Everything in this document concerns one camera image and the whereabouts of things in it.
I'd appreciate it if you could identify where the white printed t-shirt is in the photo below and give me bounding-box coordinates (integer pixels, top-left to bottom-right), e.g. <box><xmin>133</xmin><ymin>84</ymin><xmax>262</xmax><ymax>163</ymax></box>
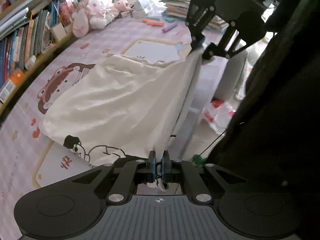
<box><xmin>39</xmin><ymin>47</ymin><xmax>206</xmax><ymax>166</ymax></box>

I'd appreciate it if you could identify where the stack of papers books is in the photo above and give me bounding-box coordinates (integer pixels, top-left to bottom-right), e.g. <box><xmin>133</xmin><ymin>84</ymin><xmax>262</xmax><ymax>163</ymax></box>
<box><xmin>157</xmin><ymin>0</ymin><xmax>230</xmax><ymax>33</ymax></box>

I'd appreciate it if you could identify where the purple highlighter pen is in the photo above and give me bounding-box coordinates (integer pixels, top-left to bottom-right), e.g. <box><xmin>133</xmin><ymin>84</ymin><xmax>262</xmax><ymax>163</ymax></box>
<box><xmin>162</xmin><ymin>22</ymin><xmax>178</xmax><ymax>33</ymax></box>

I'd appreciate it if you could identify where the orange highlighter pen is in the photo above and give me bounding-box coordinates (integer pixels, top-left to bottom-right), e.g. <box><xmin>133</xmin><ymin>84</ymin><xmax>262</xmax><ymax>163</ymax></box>
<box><xmin>142</xmin><ymin>18</ymin><xmax>164</xmax><ymax>27</ymax></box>

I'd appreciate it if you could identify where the white red plastic bag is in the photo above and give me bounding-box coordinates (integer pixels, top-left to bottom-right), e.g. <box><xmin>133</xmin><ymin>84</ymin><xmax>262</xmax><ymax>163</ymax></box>
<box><xmin>203</xmin><ymin>100</ymin><xmax>235</xmax><ymax>135</ymax></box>

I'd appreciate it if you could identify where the pink white plush toy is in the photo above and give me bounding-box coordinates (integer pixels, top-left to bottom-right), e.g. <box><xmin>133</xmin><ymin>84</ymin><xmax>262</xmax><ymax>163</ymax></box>
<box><xmin>72</xmin><ymin>0</ymin><xmax>131</xmax><ymax>38</ymax></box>

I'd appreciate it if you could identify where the pink checkered desk mat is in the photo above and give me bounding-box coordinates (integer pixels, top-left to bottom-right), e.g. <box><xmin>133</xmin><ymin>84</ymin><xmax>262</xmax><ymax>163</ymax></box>
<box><xmin>1</xmin><ymin>17</ymin><xmax>191</xmax><ymax>239</ymax></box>

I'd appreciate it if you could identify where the white charger adapter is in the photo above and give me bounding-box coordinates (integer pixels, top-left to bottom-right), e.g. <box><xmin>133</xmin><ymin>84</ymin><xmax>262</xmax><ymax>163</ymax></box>
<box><xmin>25</xmin><ymin>55</ymin><xmax>36</xmax><ymax>70</ymax></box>

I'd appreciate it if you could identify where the white orange box lying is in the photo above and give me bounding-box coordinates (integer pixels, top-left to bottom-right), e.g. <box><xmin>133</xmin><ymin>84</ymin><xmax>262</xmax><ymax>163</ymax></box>
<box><xmin>0</xmin><ymin>69</ymin><xmax>24</xmax><ymax>103</ymax></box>

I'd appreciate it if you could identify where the row of books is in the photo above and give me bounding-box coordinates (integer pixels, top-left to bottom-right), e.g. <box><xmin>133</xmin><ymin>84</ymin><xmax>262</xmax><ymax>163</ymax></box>
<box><xmin>1</xmin><ymin>0</ymin><xmax>74</xmax><ymax>85</ymax></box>

